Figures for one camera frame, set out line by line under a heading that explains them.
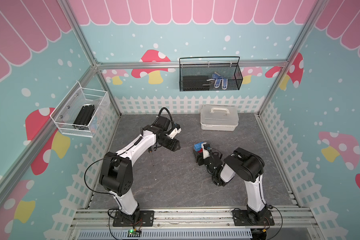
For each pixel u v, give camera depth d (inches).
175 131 32.2
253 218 25.6
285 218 29.9
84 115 27.9
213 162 28.7
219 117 40.6
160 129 25.9
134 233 28.6
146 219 29.4
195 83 34.1
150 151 39.0
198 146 35.2
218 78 34.7
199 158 34.0
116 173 18.3
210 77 34.9
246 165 21.4
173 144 30.5
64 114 26.3
